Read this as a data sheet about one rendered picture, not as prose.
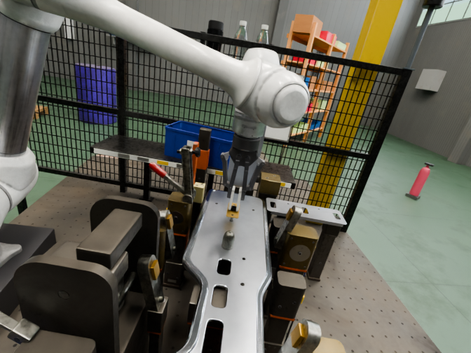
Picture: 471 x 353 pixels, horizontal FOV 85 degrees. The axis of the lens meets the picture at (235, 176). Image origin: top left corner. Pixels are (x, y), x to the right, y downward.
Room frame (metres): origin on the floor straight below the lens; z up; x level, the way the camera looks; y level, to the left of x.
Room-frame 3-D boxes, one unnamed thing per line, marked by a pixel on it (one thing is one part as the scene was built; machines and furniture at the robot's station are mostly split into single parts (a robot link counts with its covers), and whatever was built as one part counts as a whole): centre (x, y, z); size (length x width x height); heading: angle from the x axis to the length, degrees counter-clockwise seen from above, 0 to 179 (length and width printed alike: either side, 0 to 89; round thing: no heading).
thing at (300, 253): (0.63, -0.23, 0.87); 0.12 x 0.07 x 0.35; 90
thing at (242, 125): (0.69, -0.01, 1.31); 0.09 x 0.09 x 0.06
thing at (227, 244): (0.56, -0.01, 1.02); 0.03 x 0.03 x 0.07
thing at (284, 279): (0.49, -0.20, 0.84); 0.10 x 0.05 x 0.29; 90
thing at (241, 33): (1.33, 0.09, 1.53); 0.07 x 0.07 x 0.20
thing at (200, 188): (0.76, 0.11, 0.88); 0.04 x 0.04 x 0.37; 0
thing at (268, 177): (0.96, -0.14, 0.88); 0.08 x 0.08 x 0.36; 0
